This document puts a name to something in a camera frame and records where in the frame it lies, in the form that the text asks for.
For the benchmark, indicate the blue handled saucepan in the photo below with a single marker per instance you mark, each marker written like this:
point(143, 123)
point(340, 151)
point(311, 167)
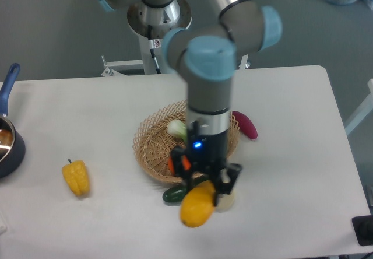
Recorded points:
point(13, 147)

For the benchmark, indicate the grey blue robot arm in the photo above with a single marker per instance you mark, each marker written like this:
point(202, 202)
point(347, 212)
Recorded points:
point(250, 27)

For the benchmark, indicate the white frame at right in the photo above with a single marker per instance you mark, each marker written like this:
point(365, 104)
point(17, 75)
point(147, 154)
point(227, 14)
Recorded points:
point(360, 113)

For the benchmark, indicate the black device at edge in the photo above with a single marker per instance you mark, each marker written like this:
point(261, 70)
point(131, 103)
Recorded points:
point(363, 229)

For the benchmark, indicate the purple sweet potato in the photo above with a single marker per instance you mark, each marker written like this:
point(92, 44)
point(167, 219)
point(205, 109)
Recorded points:
point(245, 124)

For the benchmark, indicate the green bok choy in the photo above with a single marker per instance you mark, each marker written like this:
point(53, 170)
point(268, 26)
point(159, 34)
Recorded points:
point(177, 129)

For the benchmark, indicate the green cucumber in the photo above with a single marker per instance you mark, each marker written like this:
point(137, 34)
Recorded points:
point(175, 195)

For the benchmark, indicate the yellow bell pepper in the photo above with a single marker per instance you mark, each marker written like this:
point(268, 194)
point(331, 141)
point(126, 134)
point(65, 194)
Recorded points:
point(76, 176)

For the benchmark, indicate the woven wicker basket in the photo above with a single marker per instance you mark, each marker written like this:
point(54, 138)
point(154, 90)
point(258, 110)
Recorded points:
point(153, 144)

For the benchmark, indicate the yellow mango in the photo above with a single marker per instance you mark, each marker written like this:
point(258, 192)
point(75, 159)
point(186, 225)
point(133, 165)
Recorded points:
point(198, 205)

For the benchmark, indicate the white round onion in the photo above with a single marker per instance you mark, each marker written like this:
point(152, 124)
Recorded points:
point(225, 202)

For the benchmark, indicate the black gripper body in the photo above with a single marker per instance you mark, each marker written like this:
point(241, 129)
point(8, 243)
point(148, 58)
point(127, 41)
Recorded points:
point(207, 152)

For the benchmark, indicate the orange fruit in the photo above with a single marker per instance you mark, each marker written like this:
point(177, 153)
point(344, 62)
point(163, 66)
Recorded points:
point(178, 166)

